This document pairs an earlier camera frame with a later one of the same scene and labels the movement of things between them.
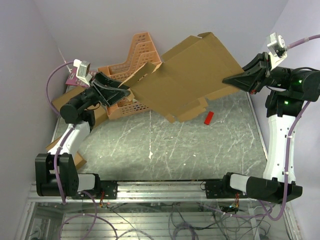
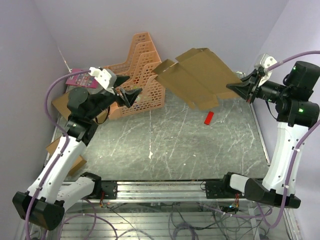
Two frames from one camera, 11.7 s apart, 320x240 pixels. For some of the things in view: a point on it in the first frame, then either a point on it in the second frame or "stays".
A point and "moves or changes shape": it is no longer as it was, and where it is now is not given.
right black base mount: [222, 189] stays
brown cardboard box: [189, 72] moves or changes shape
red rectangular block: [209, 118] stays
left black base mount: [110, 188] stays
